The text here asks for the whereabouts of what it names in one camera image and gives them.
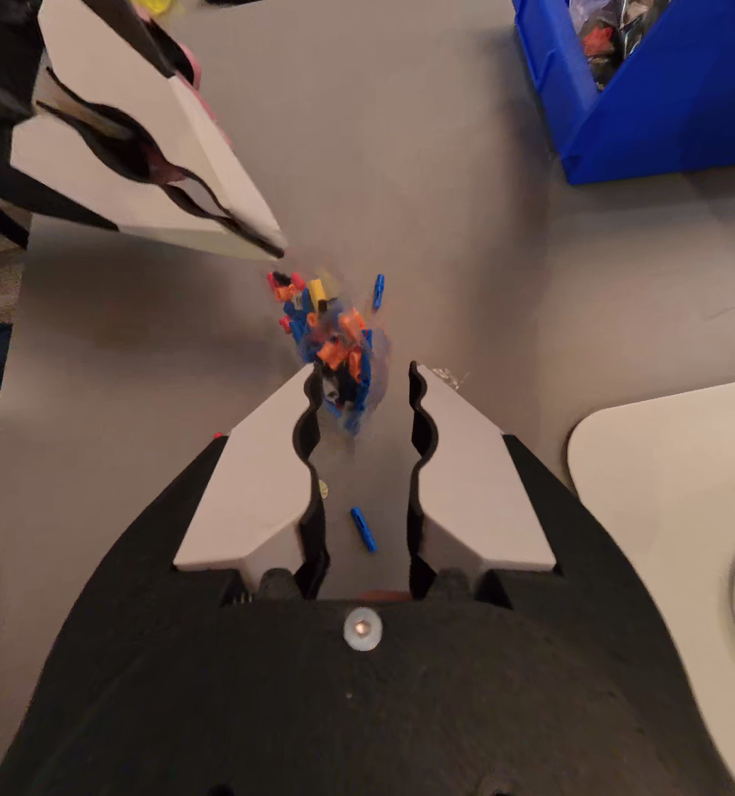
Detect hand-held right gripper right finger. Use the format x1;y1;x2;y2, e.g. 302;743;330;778
406;359;558;601

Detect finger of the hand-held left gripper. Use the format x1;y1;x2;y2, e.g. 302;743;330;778
9;114;284;262
36;0;285;251

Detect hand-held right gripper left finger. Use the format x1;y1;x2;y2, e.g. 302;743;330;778
173;362;331;599

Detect clear bag of lego parts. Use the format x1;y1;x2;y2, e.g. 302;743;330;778
267;267;394;437

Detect blue lego pin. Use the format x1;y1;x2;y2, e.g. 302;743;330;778
350;507;378;553

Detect white board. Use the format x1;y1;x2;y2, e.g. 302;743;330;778
567;372;735;796

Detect clear bag of dark parts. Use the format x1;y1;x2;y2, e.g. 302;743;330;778
568;0;673;91

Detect blue plastic bin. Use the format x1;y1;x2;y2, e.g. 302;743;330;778
512;0;735;185

